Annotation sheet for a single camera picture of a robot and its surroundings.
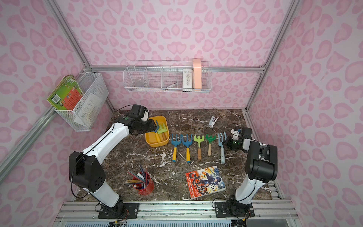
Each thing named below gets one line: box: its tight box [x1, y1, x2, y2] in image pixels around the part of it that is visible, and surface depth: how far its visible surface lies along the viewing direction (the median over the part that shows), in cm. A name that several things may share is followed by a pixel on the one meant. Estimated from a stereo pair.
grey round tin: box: [135, 79, 144, 88], surface depth 98 cm
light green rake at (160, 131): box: [156, 123, 168, 142], surface depth 106 cm
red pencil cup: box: [132, 171, 155, 196], surface depth 77 cm
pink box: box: [192, 58, 202, 89], surface depth 85 cm
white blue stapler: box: [208, 115, 220, 129], surface depth 112 cm
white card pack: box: [182, 69, 193, 89], surface depth 94 cm
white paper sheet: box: [73, 92, 103, 127], surface depth 86 cm
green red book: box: [46, 74, 85, 112], surface depth 73 cm
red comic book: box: [185, 165, 227, 200], surface depth 83 cm
